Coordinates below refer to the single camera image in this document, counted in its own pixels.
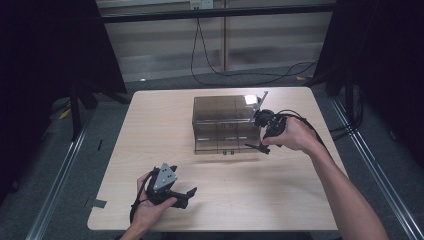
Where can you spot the black curtain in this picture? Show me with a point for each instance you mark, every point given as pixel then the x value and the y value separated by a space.
pixel 50 50
pixel 383 50

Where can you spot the yellow tape piece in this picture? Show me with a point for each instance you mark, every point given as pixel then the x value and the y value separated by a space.
pixel 301 78
pixel 64 114

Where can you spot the light wooden post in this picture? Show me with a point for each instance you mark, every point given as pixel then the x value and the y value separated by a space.
pixel 226 40

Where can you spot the person's left hand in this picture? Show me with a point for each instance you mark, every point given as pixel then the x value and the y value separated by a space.
pixel 146 213

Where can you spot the black metal stand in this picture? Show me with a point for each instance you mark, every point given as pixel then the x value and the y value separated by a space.
pixel 76 113

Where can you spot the metal floor rail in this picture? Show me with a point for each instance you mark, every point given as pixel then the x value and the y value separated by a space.
pixel 56 186
pixel 393 200

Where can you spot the narrow black tape strip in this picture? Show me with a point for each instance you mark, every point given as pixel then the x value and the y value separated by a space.
pixel 100 145

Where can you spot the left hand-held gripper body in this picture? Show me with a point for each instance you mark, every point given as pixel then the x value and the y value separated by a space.
pixel 165 178

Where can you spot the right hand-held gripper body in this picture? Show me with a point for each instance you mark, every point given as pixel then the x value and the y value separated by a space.
pixel 275 124

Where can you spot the smoky transparent drawer box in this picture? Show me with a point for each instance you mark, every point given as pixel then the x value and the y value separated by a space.
pixel 220 106

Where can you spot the black horizontal bar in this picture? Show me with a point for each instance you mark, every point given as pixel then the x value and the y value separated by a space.
pixel 160 16

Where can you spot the person's right hand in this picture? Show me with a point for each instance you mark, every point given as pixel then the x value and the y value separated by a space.
pixel 296 136

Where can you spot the wide black tape piece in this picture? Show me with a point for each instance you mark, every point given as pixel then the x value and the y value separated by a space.
pixel 98 203

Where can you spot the white wall socket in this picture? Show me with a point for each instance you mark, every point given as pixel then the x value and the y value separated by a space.
pixel 201 4

